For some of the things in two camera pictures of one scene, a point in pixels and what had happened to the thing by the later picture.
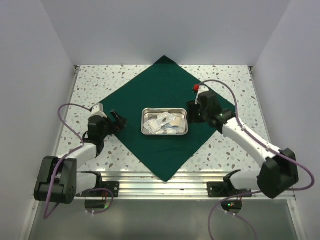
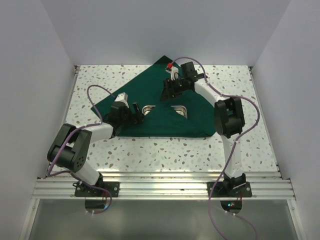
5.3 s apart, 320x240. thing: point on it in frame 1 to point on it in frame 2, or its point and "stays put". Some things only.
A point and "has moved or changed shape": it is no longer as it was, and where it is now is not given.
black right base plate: x=225 y=189 stays put
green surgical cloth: x=164 y=85 has moved or changed shape
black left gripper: x=119 y=122 to x=136 y=117
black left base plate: x=113 y=186 stays put
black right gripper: x=191 y=108 to x=168 y=93
